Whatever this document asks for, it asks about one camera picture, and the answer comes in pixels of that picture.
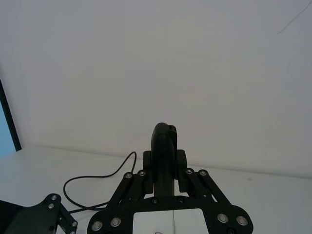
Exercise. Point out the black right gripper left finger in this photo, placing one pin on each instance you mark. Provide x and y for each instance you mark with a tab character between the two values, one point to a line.
122	195

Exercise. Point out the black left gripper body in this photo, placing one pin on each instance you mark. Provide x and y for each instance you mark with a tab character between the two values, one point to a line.
12	219

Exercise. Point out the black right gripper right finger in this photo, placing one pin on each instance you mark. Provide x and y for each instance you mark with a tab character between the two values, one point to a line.
207	192

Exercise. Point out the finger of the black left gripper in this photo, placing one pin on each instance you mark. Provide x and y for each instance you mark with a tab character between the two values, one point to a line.
52	207

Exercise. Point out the white table cloth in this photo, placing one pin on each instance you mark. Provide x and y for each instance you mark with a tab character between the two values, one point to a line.
268	200

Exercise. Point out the blue panel with black edge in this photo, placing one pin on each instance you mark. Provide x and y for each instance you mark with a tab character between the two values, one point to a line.
5	122

